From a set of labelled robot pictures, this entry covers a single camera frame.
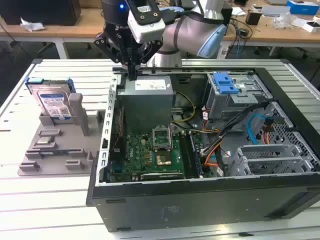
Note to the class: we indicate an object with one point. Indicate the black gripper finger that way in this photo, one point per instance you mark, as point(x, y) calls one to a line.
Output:
point(151, 48)
point(106, 45)

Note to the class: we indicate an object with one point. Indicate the hard disk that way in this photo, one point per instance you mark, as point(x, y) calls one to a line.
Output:
point(53, 100)

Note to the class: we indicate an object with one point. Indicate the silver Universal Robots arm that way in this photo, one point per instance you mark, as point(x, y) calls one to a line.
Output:
point(190, 35)

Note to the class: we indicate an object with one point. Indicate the metal disk bay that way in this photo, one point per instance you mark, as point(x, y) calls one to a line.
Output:
point(265, 162)

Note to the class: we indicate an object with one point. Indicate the wooden desk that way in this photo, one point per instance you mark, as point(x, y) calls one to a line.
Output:
point(80, 27)

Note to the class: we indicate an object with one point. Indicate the grey power supply unit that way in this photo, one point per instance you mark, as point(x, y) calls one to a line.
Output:
point(145, 107)

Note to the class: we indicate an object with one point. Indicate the large black box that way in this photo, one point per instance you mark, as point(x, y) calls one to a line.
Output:
point(37, 11)

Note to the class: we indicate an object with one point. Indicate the crumpled white paper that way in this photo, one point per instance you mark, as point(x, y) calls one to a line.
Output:
point(31, 25)

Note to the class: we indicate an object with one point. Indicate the blue plastic drive latch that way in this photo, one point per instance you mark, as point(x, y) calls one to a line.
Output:
point(223, 83)

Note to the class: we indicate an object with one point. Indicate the locking lever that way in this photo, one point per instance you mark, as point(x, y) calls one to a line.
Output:
point(171, 137)

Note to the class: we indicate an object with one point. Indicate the metal drive cage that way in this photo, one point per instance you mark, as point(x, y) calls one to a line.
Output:
point(225, 105)

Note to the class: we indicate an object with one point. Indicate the green motherboard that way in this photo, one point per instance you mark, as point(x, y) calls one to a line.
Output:
point(142, 155)

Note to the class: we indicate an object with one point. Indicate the black RAM slot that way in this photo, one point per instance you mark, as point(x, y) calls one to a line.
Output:
point(185, 155)

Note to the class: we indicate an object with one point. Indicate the CPU socket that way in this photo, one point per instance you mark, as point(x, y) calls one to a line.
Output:
point(163, 160)

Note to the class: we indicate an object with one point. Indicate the silver CPU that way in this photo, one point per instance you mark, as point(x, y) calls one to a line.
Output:
point(45, 140)

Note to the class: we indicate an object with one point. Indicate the RAM stick on rack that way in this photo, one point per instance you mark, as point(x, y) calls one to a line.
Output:
point(67, 151)

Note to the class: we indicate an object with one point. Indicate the installed RAM stick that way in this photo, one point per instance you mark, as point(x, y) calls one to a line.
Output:
point(196, 157)

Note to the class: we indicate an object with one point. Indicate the grey parts rack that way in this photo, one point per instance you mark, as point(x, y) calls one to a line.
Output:
point(62, 160)

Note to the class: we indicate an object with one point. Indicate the black graphics card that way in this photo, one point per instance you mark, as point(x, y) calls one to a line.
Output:
point(162, 176)

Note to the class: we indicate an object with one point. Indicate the flat grey box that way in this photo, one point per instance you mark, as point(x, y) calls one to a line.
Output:
point(275, 10)

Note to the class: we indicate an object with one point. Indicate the clear plastic bag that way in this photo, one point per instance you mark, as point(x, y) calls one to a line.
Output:
point(283, 21)

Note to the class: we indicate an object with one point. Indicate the blue cardboard box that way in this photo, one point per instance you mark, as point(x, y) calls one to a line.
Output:
point(303, 7)

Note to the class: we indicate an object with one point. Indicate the black PC case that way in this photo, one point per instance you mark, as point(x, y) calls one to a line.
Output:
point(175, 207)

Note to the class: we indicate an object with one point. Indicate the white box with black inset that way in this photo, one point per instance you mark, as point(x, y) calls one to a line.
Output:
point(311, 26)

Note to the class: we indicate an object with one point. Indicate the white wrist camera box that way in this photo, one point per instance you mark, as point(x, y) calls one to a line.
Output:
point(150, 28)

